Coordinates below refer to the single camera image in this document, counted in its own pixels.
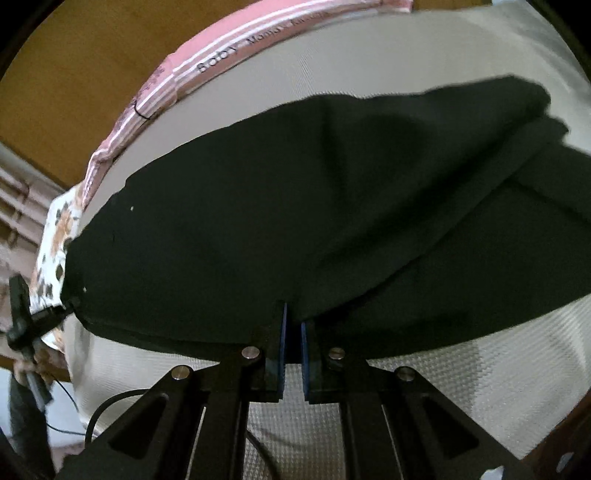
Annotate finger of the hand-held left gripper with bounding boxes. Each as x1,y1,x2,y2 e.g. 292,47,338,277
28,298,82,334

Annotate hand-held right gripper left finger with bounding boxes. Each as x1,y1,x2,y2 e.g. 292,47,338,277
55,301,290,480

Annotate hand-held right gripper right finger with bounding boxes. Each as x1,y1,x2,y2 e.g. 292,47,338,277
300,319,537,480

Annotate black pants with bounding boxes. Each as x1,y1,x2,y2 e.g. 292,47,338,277
59,76,591,361

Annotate floral printed cloth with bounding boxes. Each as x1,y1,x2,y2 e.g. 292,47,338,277
31,185,89,357

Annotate slatted wooden panel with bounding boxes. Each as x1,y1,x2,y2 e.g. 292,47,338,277
0,142,63,282

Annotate brown wooden board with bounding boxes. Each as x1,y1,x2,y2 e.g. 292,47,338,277
0,0,296,191

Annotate white textured mattress cover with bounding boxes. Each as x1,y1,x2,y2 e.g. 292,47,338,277
65,0,591,480

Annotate pink striped blanket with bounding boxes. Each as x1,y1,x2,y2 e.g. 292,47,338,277
83,0,414,208

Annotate black cable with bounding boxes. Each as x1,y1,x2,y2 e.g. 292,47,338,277
84,388,160,446

